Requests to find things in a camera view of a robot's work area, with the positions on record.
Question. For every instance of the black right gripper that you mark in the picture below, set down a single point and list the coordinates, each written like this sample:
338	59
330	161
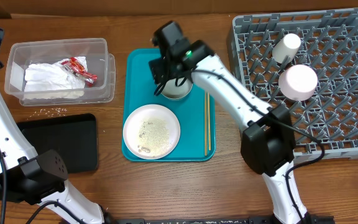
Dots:
158	74

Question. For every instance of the grey small saucer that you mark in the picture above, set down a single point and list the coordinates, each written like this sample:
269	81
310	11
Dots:
177	92

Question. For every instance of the white napkin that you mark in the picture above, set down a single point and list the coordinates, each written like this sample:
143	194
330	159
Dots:
48	81
74	82

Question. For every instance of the red snack wrapper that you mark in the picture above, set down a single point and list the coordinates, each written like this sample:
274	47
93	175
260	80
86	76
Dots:
74	67

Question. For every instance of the pale green cup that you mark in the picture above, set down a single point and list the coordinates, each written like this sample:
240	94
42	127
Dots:
287	46

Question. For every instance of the pink plastic bowl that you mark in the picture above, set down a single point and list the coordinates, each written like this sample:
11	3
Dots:
298	83

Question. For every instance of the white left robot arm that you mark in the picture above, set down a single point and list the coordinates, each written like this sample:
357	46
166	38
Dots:
40	179

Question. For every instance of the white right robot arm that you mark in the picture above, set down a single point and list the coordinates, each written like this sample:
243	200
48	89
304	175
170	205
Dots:
267	134

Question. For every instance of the clear plastic waste bin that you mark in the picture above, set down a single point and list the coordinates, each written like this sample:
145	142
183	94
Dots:
99	61

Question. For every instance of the grey dishwasher rack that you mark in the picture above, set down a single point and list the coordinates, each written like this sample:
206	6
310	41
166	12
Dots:
329	45

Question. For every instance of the teal plastic serving tray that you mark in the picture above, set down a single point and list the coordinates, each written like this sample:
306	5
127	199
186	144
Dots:
139	91

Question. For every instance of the wooden chopstick left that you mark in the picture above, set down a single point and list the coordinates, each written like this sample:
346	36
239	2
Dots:
205	124

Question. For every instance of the wooden chopstick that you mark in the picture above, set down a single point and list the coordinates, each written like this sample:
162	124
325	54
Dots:
208	121
205	124

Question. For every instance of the wooden chopstick right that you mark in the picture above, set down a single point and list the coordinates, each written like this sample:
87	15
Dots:
208	121

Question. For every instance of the large white dirty plate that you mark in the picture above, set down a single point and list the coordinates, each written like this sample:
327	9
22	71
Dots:
151	132

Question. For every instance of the scattered rice grains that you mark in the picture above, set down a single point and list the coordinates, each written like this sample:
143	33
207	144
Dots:
45	113

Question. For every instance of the black plastic tray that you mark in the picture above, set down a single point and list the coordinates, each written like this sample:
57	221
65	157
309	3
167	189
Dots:
74	137

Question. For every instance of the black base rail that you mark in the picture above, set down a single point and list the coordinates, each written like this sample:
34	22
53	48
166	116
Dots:
197	221

